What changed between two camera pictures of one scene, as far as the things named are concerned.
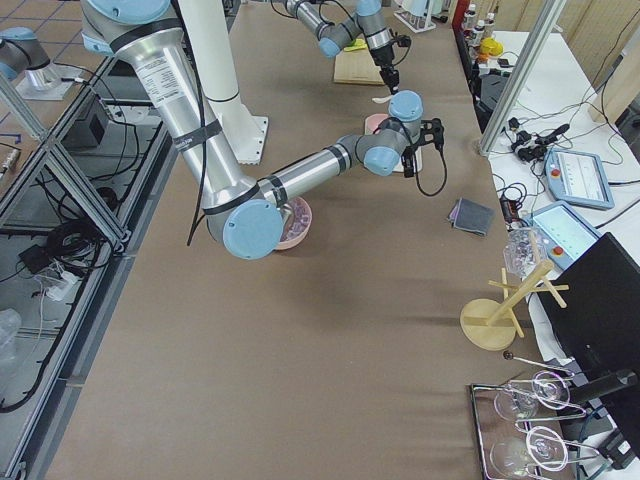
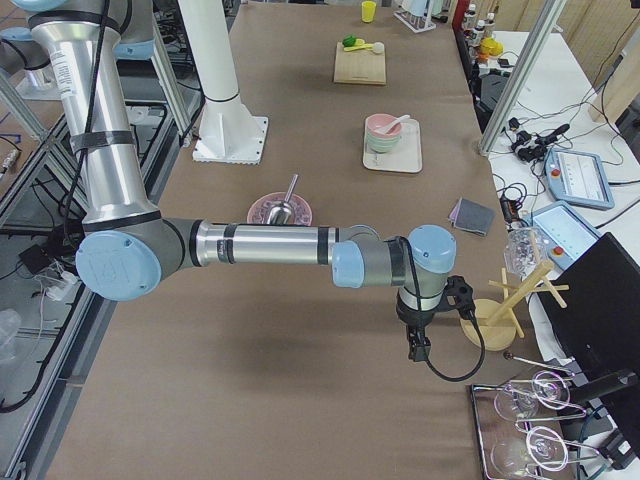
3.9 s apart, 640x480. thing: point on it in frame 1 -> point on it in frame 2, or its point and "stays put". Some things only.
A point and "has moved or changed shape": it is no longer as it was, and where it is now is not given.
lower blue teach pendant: [565, 237] stays put
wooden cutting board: [357, 66] stays put
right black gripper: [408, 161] -> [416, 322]
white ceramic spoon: [380, 100] has moved or changed shape
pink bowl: [373, 121] stays put
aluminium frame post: [551, 14] stays put
